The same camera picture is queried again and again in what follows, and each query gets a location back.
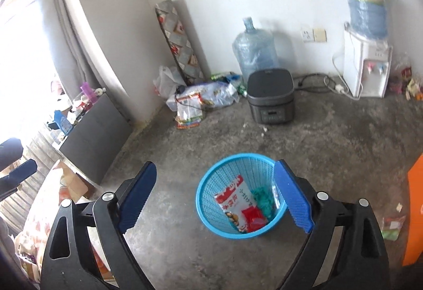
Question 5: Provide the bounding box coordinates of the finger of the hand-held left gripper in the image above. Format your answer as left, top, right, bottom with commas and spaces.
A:
0, 137, 24, 170
0, 159, 38, 202

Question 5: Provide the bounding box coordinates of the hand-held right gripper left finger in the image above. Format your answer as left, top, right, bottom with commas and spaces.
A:
40, 161, 157, 290

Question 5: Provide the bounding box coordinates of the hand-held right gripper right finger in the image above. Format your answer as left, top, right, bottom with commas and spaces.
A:
274, 160, 390, 290

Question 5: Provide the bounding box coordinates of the green white plastic bag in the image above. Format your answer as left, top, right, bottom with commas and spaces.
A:
250, 185, 278, 219

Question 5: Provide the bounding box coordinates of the red white snack bag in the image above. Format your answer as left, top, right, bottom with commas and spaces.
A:
215, 175, 258, 233

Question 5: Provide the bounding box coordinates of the blue plastic basket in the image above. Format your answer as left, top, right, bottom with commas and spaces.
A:
196, 153, 289, 239

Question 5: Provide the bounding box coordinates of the cardboard box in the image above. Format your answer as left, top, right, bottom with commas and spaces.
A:
59, 158, 98, 203

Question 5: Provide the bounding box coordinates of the blue detergent bottle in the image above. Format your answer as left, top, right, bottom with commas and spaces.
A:
54, 110, 73, 136

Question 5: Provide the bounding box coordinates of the grey cabinet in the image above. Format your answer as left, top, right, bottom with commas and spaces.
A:
58, 92, 134, 186

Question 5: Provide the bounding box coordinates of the purple cup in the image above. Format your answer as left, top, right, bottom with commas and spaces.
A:
80, 82, 95, 104

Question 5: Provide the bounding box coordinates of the crumpled green red wrapper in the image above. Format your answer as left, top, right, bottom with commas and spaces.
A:
381, 216, 406, 241

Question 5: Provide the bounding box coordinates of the black rice cooker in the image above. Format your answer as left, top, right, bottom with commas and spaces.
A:
247, 69, 295, 125

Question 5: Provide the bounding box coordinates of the orange plastic object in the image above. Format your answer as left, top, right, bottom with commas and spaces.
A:
401, 153, 423, 267

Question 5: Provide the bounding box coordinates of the clear bag of packets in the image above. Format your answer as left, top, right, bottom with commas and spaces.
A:
166, 80, 240, 112

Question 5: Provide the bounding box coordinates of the grey curtain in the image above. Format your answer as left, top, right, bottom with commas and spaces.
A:
35, 0, 137, 127

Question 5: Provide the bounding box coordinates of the white water dispenser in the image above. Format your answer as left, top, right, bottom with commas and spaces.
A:
342, 22, 394, 99

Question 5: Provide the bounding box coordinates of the clear blue water jug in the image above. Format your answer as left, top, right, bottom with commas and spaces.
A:
232, 17, 280, 81

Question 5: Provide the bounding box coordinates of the patterned folded board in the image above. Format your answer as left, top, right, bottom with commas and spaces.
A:
155, 0, 204, 86

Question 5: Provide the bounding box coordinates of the wrapped blue water jug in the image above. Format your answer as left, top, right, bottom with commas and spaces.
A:
340, 0, 388, 41

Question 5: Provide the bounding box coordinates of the black power cable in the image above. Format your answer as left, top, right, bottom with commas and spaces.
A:
294, 73, 334, 91

